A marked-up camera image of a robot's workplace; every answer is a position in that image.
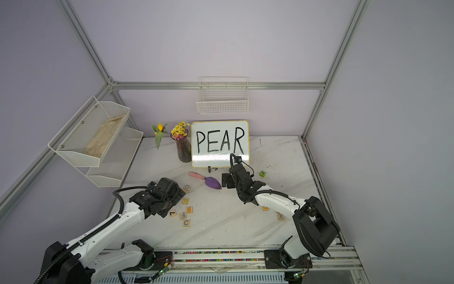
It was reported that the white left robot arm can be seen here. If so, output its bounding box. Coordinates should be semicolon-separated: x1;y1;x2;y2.
35;177;186;284

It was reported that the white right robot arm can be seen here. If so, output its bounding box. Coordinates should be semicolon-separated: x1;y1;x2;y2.
229;163;340;269

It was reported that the wooden letter O block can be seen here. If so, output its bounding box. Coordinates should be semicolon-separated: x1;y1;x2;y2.
182;184;192;193

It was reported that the wooden letter C block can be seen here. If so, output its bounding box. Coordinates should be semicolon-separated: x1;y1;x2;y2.
182;219;191;228

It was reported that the wooden letter X block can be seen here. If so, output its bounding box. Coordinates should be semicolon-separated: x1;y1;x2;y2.
277;213;286;221

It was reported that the yellow framed whiteboard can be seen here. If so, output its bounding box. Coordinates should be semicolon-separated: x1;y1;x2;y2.
190;120;250;168

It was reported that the ribbed glass vase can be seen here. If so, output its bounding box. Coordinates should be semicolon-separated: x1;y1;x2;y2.
176;137;192;163

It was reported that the loose yellow flower stem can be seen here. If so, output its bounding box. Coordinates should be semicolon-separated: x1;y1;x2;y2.
153;123;168;149

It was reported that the yellow flower bouquet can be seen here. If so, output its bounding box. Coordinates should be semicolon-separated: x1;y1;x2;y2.
170;121;190;141

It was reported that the beige cloth in shelf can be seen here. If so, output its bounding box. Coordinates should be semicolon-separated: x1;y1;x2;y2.
83;115;125;158

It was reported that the white mesh double shelf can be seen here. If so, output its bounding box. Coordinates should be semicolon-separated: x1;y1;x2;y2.
48;97;143;188

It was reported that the pink handled purple shovel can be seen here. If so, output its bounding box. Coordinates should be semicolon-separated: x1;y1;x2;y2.
189;172;222;190

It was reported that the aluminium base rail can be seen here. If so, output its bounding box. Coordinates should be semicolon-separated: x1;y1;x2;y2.
95;246;369;284

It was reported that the white wire wall basket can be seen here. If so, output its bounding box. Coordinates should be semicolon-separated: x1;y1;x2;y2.
196;76;249;115

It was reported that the aluminium cage frame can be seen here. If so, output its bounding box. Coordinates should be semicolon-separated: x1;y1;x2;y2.
0;0;371;284

